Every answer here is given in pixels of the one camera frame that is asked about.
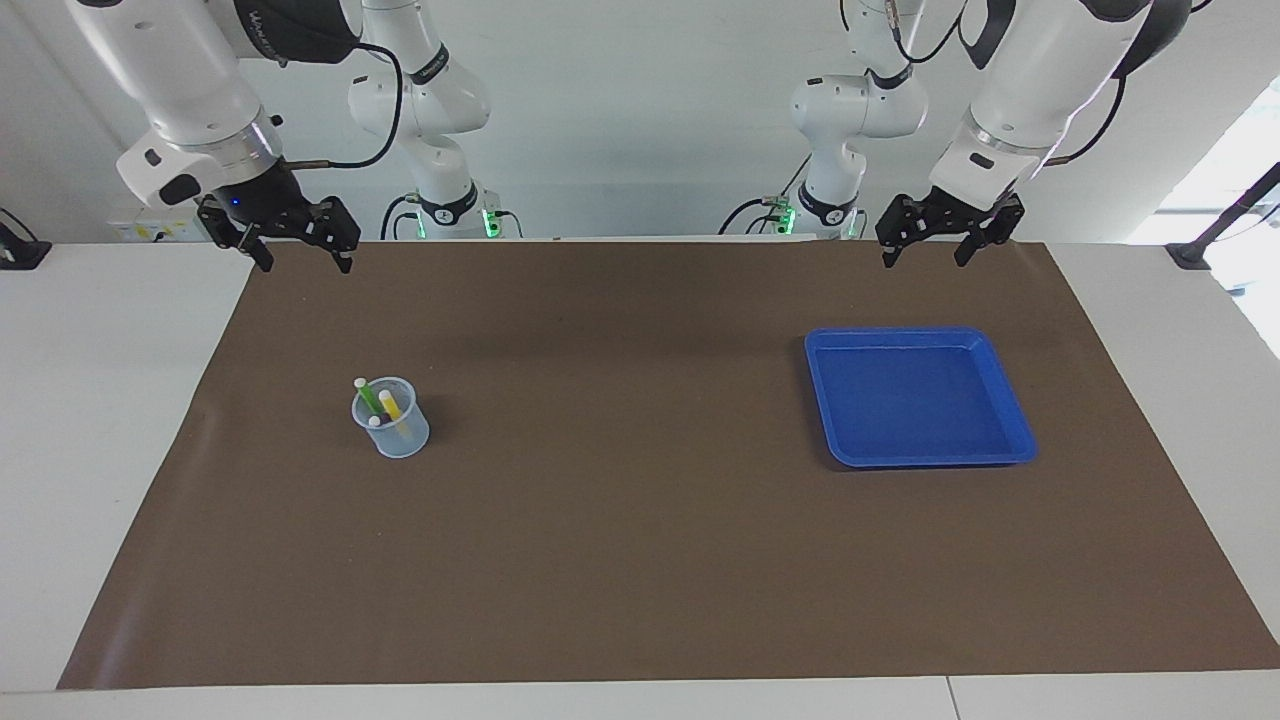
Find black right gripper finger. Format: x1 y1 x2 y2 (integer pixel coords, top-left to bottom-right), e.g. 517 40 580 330
197 197 274 273
305 197 362 274

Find black table clamp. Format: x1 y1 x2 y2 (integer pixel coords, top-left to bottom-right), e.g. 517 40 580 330
0 207 53 271

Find white power strip box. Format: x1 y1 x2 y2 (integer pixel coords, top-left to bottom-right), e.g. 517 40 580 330
105 195 211 243

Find black base cable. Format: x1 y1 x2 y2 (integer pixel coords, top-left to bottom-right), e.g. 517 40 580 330
718 150 811 237
380 193 421 241

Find blue plastic tray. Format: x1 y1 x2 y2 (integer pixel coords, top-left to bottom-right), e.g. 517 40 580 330
804 326 1039 469

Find brown paper table mat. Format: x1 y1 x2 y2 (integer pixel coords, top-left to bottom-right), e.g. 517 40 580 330
57 240 1280 691

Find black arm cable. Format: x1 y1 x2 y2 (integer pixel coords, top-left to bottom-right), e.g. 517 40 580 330
1035 75 1129 166
285 40 404 171

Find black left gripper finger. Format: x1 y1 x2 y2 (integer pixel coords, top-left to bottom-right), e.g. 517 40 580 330
875 196 927 269
954 194 1027 268

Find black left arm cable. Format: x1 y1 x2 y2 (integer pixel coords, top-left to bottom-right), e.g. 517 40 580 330
1035 75 1129 166

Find clear plastic cup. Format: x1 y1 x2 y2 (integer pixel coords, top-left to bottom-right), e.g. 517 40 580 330
350 376 431 459

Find black clamp stand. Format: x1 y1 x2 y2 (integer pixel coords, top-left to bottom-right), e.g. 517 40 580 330
1165 160 1280 271

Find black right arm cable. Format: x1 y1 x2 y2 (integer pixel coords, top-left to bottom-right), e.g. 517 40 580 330
285 40 404 171

